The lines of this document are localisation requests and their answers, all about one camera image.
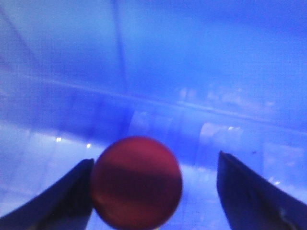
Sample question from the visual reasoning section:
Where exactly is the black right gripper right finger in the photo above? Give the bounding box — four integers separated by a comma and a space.
216, 151, 307, 230

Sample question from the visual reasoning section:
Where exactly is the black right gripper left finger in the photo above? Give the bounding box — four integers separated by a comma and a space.
0, 159, 94, 230

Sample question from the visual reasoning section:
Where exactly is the red mushroom push button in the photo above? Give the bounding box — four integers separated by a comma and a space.
90, 136, 183, 230

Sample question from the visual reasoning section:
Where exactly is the large blue crate right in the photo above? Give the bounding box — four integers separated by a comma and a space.
0, 0, 307, 230

